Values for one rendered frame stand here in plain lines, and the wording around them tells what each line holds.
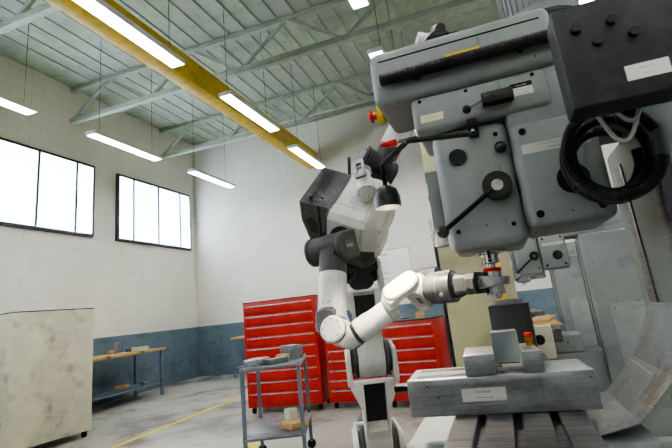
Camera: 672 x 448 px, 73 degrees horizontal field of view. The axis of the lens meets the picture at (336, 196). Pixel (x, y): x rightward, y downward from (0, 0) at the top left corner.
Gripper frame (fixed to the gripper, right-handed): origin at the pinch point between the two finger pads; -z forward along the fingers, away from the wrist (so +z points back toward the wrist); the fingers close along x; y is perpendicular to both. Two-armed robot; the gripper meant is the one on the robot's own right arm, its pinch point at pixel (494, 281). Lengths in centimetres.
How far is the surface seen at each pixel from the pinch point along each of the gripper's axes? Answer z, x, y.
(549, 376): -15.4, -23.4, 19.1
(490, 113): -9.8, -9.1, -40.7
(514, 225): -9.8, -7.5, -12.2
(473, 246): 0.1, -9.9, -8.6
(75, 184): 873, 253, -282
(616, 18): -40, -26, -44
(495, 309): 10.6, 26.7, 8.0
